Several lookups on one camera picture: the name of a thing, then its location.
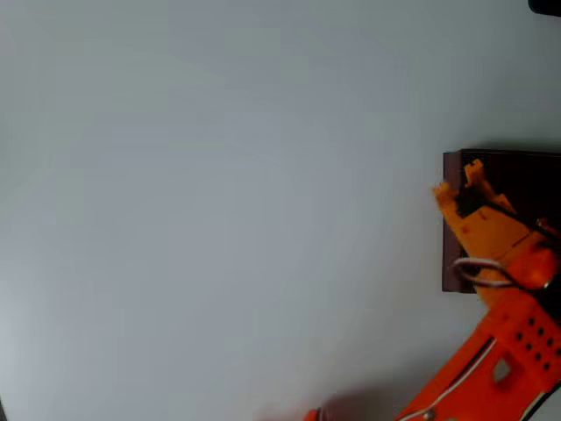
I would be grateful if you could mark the light orange gripper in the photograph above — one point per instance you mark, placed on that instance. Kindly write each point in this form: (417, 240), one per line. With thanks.
(475, 224)

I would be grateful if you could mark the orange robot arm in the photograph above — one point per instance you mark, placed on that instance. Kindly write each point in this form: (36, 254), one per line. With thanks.
(482, 364)

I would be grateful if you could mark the dark maroon box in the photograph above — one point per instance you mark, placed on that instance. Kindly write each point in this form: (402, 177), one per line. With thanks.
(526, 184)

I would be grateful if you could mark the small black module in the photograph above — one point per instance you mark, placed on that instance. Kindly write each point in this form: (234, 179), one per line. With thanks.
(469, 199)

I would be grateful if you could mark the black rounded object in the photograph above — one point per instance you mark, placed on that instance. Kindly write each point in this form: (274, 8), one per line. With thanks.
(548, 6)

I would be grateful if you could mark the light orange forked camera mount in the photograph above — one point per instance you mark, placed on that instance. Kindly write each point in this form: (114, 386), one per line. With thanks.
(482, 232)

